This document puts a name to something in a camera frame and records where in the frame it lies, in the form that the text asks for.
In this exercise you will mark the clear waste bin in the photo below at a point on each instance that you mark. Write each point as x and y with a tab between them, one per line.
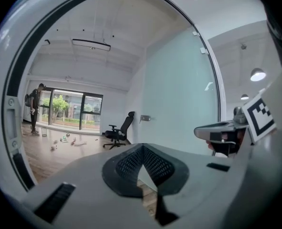
44	132

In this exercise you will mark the white door frame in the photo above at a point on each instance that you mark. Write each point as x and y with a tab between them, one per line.
2	80

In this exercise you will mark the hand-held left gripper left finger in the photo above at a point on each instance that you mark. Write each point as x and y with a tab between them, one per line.
121	173

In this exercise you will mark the scattered small objects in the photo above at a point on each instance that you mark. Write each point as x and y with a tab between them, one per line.
77	143

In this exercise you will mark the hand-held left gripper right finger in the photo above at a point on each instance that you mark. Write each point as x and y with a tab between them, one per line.
169	173

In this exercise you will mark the round ceiling sensor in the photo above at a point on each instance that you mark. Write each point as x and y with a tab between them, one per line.
244	46

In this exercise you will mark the small dome pendant lamp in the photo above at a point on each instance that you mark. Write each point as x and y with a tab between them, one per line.
244	97

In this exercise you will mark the person's right hand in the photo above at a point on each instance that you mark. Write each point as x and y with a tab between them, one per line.
241	137

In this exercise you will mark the black ceiling fixture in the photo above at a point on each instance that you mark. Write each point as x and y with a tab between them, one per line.
47	42

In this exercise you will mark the metal door strike plate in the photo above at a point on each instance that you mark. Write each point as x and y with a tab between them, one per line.
13	118

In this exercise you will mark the person's black clothing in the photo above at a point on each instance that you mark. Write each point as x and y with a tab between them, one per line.
279	20

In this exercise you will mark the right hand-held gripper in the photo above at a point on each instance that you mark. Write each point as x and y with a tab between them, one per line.
214	128

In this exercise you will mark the black office chair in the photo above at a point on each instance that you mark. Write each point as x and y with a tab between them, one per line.
125	128

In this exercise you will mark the long linear ceiling lamp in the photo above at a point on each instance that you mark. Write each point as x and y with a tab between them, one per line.
90	44

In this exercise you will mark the frosted glass door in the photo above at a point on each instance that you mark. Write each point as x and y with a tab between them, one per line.
179	92

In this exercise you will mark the black framed window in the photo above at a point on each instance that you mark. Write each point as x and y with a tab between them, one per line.
69	108

